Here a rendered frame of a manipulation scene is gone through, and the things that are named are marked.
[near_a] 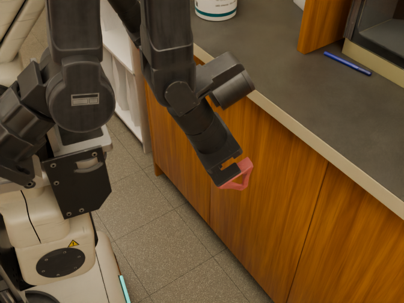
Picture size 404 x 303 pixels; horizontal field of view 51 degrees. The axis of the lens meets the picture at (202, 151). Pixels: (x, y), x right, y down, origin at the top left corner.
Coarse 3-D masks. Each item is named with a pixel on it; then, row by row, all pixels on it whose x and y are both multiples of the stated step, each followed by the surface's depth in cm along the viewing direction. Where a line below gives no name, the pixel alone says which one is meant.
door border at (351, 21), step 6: (354, 0) 102; (360, 0) 101; (354, 6) 103; (354, 12) 104; (348, 18) 106; (354, 18) 105; (348, 24) 107; (354, 24) 105; (348, 30) 108; (348, 36) 108
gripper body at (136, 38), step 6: (138, 6) 93; (126, 12) 92; (132, 12) 92; (138, 12) 93; (120, 18) 94; (126, 18) 93; (132, 18) 93; (138, 18) 94; (126, 24) 95; (132, 24) 94; (138, 24) 95; (126, 30) 98; (132, 30) 96; (138, 30) 96; (132, 36) 96; (138, 36) 95; (138, 42) 95
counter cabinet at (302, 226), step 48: (240, 144) 125; (288, 144) 105; (192, 192) 175; (240, 192) 138; (288, 192) 114; (336, 192) 97; (240, 240) 154; (288, 240) 124; (336, 240) 104; (384, 240) 90; (288, 288) 137; (336, 288) 113; (384, 288) 96
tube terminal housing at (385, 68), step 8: (344, 40) 111; (344, 48) 112; (352, 48) 110; (360, 48) 108; (352, 56) 111; (360, 56) 109; (368, 56) 107; (376, 56) 105; (368, 64) 108; (376, 64) 106; (384, 64) 104; (392, 64) 102; (376, 72) 107; (384, 72) 105; (392, 72) 103; (400, 72) 101; (392, 80) 104; (400, 80) 102
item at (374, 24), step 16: (368, 0) 99; (384, 0) 96; (400, 0) 93; (368, 16) 101; (384, 16) 97; (400, 16) 94; (368, 32) 103; (384, 32) 99; (400, 32) 96; (368, 48) 105; (384, 48) 101; (400, 48) 97; (400, 64) 99
